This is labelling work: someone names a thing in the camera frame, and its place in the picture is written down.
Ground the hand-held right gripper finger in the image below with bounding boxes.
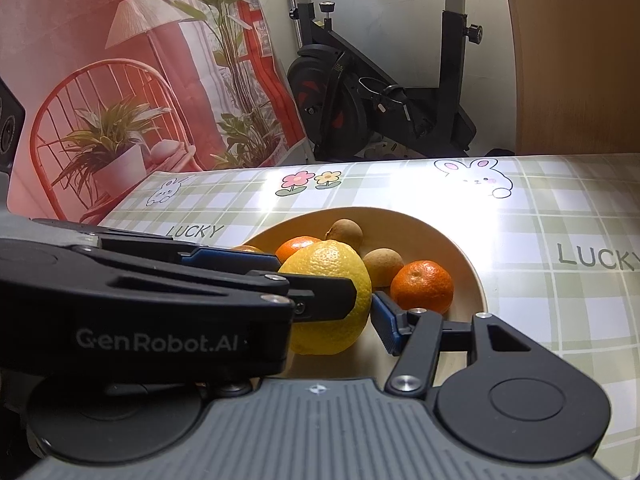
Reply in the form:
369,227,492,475
372,290,547,397

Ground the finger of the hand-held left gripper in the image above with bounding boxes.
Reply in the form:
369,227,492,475
100,234,282,274
116,261,359,324

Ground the round yellow lemon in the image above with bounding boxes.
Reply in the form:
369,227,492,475
277,239,374,356

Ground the bright orange tangerine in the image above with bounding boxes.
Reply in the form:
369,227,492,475
389,259,455,316

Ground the green-tinged tangerine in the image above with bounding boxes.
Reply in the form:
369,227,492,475
323,218,365,252
361,248,405,289

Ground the cream round plate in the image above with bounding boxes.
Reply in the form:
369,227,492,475
239,206,490,387

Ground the green checked bunny tablecloth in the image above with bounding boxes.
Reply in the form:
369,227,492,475
96,152,640,462

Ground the black exercise bike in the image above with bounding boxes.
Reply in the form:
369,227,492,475
249,0,509,164

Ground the wooden cabinet panel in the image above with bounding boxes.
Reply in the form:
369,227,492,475
499,0,640,157

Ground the red plant wall poster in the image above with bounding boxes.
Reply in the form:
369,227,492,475
0,0,307,225

